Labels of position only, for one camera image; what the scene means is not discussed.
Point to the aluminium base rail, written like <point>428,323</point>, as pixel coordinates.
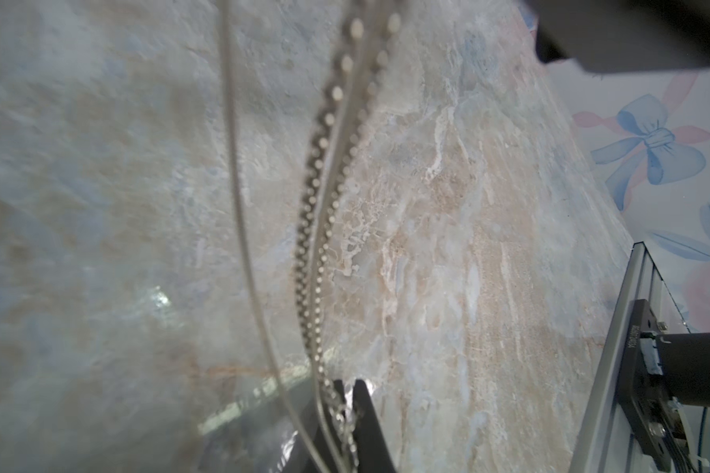
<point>605,442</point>

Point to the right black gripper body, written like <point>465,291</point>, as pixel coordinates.
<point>607,37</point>

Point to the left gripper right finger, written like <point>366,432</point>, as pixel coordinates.
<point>373,453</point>

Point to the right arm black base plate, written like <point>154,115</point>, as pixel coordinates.
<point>651,378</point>

